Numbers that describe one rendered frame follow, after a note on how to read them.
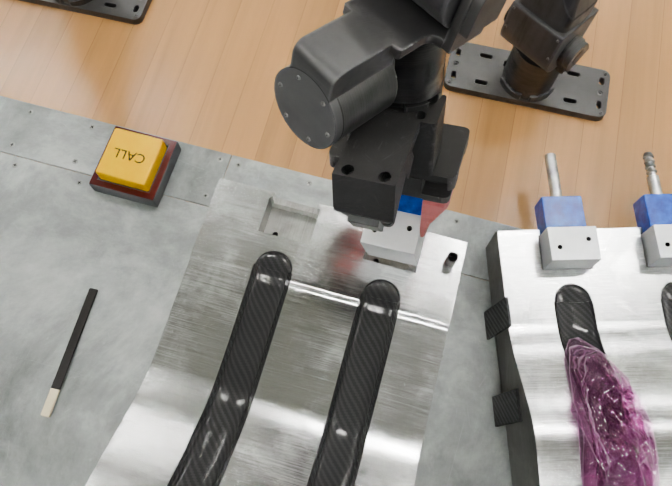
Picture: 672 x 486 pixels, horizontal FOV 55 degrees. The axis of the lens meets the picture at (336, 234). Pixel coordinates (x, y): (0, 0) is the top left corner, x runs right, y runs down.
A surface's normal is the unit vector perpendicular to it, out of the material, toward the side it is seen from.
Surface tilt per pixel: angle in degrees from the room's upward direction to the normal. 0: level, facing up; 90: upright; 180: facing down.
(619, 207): 0
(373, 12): 14
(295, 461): 26
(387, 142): 22
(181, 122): 0
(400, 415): 1
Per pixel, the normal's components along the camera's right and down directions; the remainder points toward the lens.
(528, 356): -0.01, -0.72
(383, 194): -0.31, 0.70
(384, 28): 0.18, -0.51
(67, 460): 0.00, -0.36
